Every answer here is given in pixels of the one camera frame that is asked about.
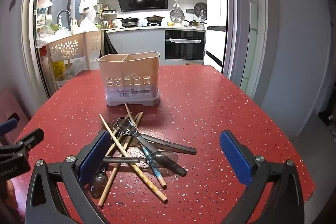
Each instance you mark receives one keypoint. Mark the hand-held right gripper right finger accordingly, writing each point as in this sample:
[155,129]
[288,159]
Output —
[236,158]

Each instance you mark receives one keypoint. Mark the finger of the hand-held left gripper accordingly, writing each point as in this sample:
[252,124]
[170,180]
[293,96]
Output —
[31,140]
[8,127]

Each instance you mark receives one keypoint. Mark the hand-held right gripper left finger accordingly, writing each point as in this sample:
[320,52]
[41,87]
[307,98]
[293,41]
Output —
[95,158]

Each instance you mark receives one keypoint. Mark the blue patterned wooden chopstick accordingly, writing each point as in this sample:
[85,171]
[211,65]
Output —
[155,169]

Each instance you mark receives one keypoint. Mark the beige plastic utensil holder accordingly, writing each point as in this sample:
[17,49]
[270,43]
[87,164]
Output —
[128,69]

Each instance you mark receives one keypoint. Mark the yellow oil bottle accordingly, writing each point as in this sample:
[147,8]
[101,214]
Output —
[59,70]

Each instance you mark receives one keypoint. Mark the clear plastic bag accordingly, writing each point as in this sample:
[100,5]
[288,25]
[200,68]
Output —
[76,69]

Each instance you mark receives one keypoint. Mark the crumpled clear plastic bags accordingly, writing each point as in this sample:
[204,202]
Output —
[46,37]

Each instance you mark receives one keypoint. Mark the beige perforated storage cart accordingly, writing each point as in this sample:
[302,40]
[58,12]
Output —
[65,48]

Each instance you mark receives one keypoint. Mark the green plastic basin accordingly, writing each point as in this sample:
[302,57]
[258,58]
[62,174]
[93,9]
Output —
[53,28]

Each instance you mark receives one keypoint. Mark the black garbage bag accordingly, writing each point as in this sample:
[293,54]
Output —
[109,45]

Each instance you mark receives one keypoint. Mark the dish soap bottle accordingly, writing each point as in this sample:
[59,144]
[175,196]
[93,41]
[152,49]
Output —
[60,23]

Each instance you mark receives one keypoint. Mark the white refrigerator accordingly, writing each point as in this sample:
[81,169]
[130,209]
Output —
[214,43]

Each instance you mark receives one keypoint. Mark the black built-in oven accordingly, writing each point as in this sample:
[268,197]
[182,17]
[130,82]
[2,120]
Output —
[183,52]

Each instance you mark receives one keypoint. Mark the white towel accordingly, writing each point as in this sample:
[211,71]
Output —
[185,41]

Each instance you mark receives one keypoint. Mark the black kitchen faucet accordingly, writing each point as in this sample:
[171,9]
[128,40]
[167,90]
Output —
[64,12]

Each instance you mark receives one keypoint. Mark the green colander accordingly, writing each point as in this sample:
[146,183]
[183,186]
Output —
[99,26]

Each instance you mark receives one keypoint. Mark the spice rack with bottles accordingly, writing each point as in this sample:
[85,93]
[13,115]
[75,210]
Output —
[109,19]

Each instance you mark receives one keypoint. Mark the small steel saucepan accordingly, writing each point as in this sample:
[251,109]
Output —
[194,24]

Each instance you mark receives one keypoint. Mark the hanging white plastic bag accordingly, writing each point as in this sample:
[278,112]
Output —
[83,7]

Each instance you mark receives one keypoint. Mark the black wok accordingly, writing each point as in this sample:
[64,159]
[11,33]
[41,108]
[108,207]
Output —
[130,20]

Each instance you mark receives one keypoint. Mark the lidded cooking pot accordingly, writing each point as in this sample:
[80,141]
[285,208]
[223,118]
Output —
[155,19]

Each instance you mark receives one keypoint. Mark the dark round divided tray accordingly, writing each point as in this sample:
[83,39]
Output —
[199,7]

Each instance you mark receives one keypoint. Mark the silver round steamer rack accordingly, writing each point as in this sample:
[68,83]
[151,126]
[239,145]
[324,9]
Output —
[176,14]

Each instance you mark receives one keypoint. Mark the dark wall switch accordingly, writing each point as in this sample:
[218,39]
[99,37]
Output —
[12,2]

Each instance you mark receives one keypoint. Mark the grey sliding door frame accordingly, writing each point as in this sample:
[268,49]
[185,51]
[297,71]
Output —
[236,29]

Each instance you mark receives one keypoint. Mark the metal wall hook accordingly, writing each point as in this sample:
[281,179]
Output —
[176,3]

